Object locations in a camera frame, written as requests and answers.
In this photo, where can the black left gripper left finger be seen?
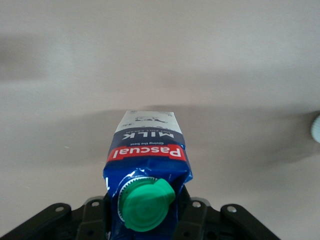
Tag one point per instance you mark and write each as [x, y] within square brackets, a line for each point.
[75, 220]

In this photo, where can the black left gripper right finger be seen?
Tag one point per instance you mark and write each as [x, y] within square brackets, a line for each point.
[212, 220]

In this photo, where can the blue milk carton green cap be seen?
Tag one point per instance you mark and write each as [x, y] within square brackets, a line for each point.
[147, 175]

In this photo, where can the small white ribbed cup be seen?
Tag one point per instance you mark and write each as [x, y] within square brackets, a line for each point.
[316, 130]

